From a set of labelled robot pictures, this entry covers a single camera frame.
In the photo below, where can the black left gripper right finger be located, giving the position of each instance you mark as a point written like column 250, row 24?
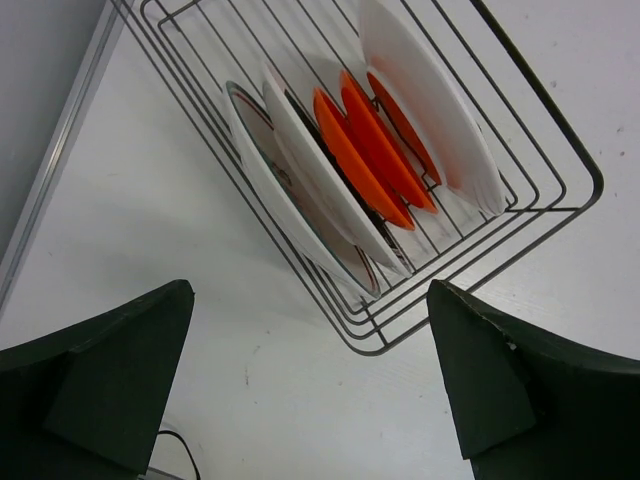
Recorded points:
column 530, row 404

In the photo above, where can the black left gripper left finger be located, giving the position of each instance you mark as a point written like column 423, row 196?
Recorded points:
column 87, row 401

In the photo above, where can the white plate with red characters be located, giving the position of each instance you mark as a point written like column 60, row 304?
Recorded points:
column 282, row 193

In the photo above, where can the orange plate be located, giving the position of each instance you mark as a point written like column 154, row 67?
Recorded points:
column 383, row 151
column 352, row 160
column 403, row 126

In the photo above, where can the white plate with teal rim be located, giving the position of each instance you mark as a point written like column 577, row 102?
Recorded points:
column 321, row 180

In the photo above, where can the orange plate front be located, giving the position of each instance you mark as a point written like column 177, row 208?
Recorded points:
column 352, row 160

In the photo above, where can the large white plate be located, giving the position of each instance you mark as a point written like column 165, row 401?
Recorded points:
column 432, row 103

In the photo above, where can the grey wire dish rack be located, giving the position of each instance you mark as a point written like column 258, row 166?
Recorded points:
column 548, row 175

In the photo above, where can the aluminium table edge rail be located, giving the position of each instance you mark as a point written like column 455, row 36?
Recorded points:
column 53, row 55

